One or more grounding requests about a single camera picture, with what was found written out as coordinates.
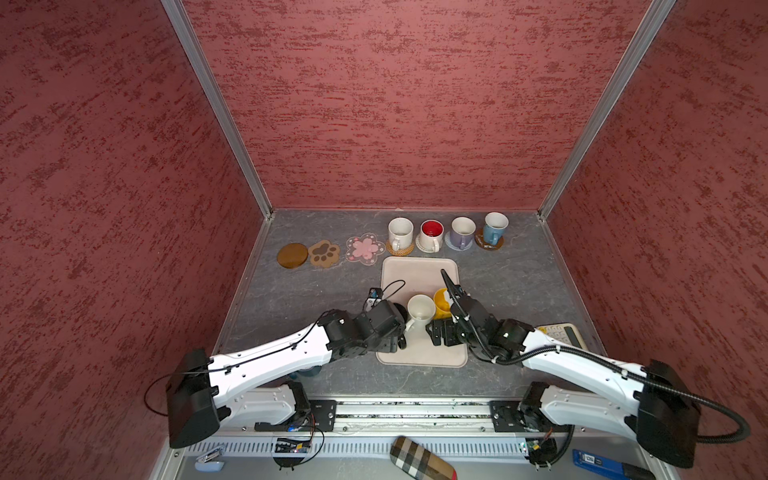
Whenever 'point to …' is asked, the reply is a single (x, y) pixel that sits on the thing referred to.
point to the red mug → (431, 234)
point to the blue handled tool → (606, 468)
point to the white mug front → (421, 308)
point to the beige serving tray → (405, 277)
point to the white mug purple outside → (462, 231)
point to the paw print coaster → (323, 254)
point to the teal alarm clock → (308, 372)
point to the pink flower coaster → (364, 248)
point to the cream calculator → (564, 332)
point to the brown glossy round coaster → (479, 239)
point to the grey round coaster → (447, 239)
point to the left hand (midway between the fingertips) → (381, 340)
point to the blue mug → (495, 226)
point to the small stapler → (210, 462)
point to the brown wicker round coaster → (401, 252)
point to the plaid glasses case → (419, 461)
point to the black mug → (402, 341)
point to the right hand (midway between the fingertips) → (439, 332)
